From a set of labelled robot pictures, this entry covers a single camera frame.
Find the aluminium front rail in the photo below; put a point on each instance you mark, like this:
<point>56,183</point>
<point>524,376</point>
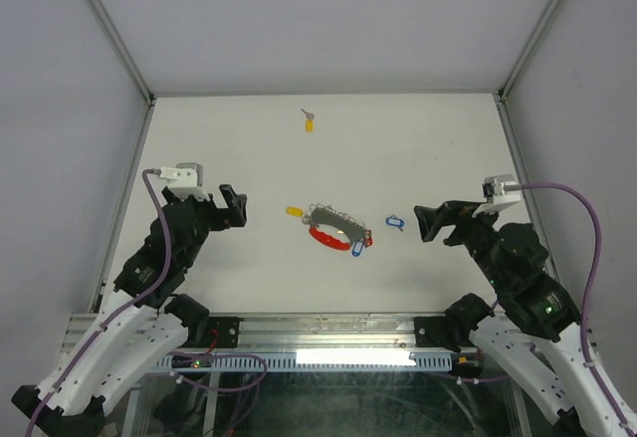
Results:
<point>268,332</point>

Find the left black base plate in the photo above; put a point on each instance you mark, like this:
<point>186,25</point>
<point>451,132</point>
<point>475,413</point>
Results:
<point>216,332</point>

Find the red grey keyring holder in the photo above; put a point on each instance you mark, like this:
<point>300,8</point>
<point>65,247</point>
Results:
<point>334,229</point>

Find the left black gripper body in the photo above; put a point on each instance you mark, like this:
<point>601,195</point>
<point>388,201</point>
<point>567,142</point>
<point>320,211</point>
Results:
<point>209,217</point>

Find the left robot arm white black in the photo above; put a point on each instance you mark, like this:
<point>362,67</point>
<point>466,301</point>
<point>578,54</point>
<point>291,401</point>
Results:
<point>79,395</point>

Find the blue tag key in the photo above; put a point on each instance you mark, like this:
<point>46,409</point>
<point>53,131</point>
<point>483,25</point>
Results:
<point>395,222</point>
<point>357,248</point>

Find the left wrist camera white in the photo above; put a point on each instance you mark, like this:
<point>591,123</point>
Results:
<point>185,180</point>

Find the grey slotted cable duct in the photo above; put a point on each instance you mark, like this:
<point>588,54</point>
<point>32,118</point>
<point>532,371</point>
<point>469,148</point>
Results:
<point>310,361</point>

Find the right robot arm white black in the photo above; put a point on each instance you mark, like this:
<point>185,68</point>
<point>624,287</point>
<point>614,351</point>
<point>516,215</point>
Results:
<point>540,342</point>

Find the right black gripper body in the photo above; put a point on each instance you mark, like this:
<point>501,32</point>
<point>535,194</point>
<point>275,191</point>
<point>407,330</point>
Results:
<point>474,234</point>

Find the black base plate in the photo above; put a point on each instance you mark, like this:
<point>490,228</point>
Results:
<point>216,332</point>
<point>440,331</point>

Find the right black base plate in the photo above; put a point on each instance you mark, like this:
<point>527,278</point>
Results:
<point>440,331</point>

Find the red tag key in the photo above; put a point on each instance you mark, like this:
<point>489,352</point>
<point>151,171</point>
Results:
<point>368,238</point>

